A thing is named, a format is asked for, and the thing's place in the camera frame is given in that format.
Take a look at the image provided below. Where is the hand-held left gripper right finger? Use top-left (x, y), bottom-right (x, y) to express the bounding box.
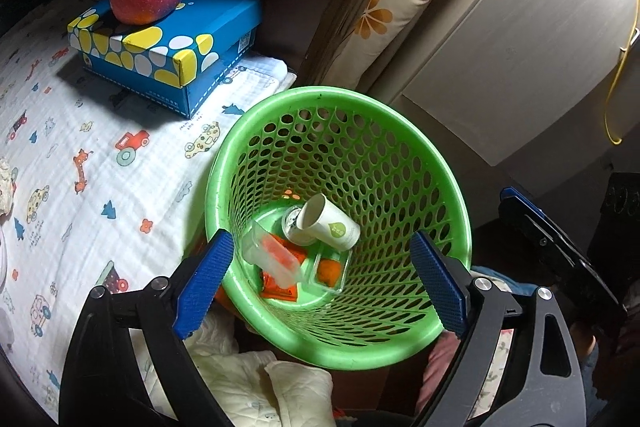
top-left (410, 229), bottom-right (586, 427)

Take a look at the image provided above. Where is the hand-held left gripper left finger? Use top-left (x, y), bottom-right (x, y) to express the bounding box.
top-left (59, 229), bottom-right (235, 427)

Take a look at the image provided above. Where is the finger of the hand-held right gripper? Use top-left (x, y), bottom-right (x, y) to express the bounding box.
top-left (499, 187), bottom-right (629, 343)

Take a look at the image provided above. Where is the clear plastic cup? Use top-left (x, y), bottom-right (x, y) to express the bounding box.
top-left (243, 218), bottom-right (307, 286)

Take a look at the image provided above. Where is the orange snack wrapper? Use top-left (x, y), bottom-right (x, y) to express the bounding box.
top-left (260, 234), bottom-right (308, 300)

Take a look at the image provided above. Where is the clear plastic tray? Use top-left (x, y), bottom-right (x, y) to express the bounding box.
top-left (300, 249), bottom-right (352, 294)

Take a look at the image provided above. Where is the orange candy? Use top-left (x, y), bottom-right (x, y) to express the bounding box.
top-left (317, 258), bottom-right (347, 284)

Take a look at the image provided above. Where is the white paper cup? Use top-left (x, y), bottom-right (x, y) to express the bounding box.
top-left (295, 194), bottom-right (362, 250)

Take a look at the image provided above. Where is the green plastic mesh basket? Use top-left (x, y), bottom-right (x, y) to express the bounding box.
top-left (205, 86), bottom-right (473, 370)

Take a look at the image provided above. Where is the paper ball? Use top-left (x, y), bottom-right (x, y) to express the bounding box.
top-left (0, 159), bottom-right (18, 218)

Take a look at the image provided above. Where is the black speaker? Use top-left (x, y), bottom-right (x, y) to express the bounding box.
top-left (587, 172), bottom-right (640, 268)

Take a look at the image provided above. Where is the pink printed cloth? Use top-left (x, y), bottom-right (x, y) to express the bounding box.
top-left (417, 332), bottom-right (516, 418)

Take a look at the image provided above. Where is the white quilted jacket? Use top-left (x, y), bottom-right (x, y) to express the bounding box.
top-left (125, 307), bottom-right (336, 427)

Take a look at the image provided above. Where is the printed white blanket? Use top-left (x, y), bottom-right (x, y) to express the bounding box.
top-left (0, 0), bottom-right (296, 423)

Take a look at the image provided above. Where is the white cabinet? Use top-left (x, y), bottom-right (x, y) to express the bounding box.
top-left (390, 0), bottom-right (640, 168)

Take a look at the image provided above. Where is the blue spotted cardboard box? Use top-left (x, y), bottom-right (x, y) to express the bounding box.
top-left (67, 0), bottom-right (263, 119)

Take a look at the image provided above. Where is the yellow cable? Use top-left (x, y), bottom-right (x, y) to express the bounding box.
top-left (603, 0), bottom-right (640, 145)

